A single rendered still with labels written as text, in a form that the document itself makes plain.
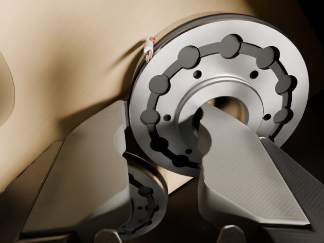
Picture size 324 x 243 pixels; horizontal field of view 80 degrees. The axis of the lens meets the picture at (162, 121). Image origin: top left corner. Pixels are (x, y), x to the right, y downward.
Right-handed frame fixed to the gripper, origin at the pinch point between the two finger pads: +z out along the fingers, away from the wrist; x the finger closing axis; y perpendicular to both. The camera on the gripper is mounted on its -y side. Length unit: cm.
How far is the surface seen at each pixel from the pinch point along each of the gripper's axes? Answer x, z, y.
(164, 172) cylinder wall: 0.4, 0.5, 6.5
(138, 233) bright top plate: -1.9, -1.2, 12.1
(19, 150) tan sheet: -11.5, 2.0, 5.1
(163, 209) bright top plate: 0.2, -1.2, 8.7
